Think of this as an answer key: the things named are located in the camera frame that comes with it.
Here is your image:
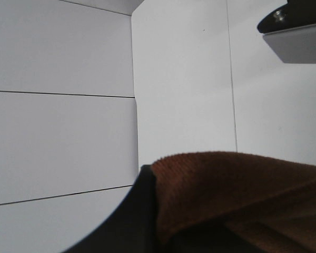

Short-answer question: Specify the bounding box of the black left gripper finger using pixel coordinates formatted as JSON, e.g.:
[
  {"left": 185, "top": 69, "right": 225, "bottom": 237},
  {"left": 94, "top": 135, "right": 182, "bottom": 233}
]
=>
[{"left": 65, "top": 164, "right": 159, "bottom": 253}]

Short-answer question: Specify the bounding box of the brown towel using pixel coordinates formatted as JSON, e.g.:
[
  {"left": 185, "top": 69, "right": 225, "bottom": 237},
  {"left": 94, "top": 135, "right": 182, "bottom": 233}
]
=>
[{"left": 151, "top": 152, "right": 316, "bottom": 252}]

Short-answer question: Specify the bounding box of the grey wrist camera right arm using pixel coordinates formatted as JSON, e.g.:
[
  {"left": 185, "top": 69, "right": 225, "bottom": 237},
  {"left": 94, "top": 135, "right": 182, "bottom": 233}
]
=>
[{"left": 257, "top": 1, "right": 316, "bottom": 64}]

